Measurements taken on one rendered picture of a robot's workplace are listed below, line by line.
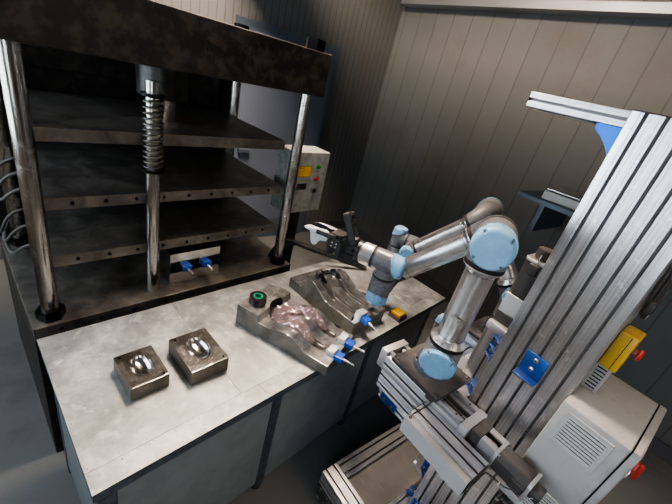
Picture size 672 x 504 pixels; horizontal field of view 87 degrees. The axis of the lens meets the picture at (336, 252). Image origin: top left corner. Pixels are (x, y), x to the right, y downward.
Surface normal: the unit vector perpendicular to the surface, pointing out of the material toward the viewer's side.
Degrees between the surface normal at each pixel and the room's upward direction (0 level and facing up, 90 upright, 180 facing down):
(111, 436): 0
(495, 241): 82
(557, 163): 90
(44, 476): 0
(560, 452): 90
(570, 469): 90
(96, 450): 0
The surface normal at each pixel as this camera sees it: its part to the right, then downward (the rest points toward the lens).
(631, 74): -0.78, 0.11
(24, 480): 0.22, -0.87
